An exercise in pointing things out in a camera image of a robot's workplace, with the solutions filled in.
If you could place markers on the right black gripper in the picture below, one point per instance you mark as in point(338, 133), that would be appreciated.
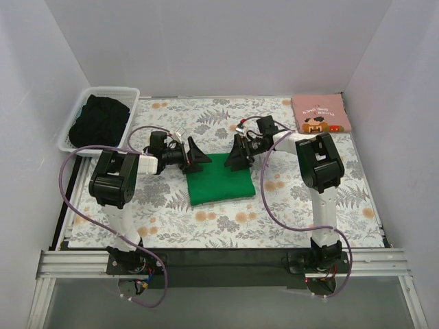
point(242, 149)

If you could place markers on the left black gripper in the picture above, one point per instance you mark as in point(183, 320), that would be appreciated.
point(186, 157)

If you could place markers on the green t shirt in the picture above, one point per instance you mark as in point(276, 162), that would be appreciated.
point(217, 183)

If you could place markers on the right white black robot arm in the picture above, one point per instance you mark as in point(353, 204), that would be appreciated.
point(321, 170)

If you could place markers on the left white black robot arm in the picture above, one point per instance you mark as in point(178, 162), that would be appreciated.
point(113, 184)

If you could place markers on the floral patterned table mat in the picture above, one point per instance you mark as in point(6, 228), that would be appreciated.
point(280, 213)

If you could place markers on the folded pink printed t shirt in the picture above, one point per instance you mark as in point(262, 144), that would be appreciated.
point(315, 114)

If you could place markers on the black clothes in basket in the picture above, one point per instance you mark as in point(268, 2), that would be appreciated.
point(102, 121)

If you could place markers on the white plastic laundry basket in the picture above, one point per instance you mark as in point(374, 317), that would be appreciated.
point(127, 96)

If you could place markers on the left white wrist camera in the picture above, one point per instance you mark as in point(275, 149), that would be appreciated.
point(178, 135)

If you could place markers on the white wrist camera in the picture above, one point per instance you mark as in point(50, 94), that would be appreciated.
point(178, 135)
point(241, 128)

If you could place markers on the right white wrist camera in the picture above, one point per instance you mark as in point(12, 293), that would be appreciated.
point(241, 128)

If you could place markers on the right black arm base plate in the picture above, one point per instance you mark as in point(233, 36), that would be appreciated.
point(301, 261)

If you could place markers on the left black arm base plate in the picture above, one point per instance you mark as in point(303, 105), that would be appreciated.
point(130, 263)

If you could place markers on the aluminium frame rail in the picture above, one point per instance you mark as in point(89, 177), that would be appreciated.
point(223, 268)

